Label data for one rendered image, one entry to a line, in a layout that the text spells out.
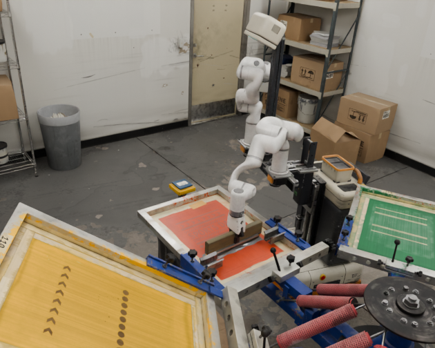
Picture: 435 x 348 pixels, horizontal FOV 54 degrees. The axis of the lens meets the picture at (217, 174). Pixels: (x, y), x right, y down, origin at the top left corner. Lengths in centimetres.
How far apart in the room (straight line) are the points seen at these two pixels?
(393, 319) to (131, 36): 471
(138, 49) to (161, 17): 50
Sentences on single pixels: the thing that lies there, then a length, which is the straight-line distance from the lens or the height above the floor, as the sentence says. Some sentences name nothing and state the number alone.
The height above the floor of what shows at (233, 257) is 96.
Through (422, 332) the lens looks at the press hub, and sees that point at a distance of 156.
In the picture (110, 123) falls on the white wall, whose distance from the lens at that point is 574.
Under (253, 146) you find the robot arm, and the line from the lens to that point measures 216.
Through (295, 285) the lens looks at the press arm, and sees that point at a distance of 197.
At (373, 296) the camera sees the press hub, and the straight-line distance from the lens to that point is 161.
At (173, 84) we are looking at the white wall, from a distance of 603.
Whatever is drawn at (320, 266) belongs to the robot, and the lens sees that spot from 335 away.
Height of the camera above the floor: 233
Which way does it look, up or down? 28 degrees down
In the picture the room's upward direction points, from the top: 3 degrees clockwise
